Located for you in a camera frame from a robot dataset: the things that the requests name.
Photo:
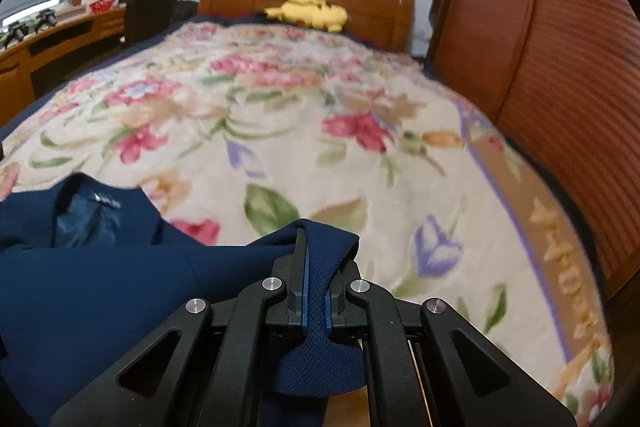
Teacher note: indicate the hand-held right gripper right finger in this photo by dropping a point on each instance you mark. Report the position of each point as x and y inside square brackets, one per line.
[337, 307]

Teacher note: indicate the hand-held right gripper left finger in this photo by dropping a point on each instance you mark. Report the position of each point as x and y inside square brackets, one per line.
[295, 302]

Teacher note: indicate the navy blue suit jacket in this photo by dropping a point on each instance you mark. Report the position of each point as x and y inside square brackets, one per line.
[125, 287]

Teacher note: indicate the floral blanket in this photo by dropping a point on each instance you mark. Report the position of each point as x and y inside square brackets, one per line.
[350, 157]

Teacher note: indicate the yellow plush toy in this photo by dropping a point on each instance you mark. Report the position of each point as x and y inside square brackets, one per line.
[310, 12]

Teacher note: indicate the dark bag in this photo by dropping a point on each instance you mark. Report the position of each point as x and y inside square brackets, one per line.
[187, 9]

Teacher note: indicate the dark wooden chair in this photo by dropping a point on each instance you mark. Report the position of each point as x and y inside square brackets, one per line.
[150, 12]

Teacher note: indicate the wooden louvered wardrobe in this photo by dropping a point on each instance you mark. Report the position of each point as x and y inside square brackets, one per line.
[550, 57]

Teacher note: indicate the red basket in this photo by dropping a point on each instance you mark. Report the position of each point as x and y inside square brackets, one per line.
[102, 4]

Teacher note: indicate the wooden desk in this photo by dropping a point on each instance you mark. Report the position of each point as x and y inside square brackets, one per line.
[20, 72]

